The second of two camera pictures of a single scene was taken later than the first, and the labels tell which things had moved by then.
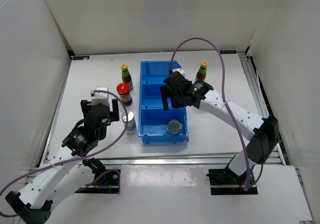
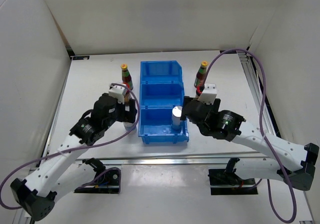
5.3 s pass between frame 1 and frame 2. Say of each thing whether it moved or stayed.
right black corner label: stayed
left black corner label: stayed
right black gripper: moved
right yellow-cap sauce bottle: stayed
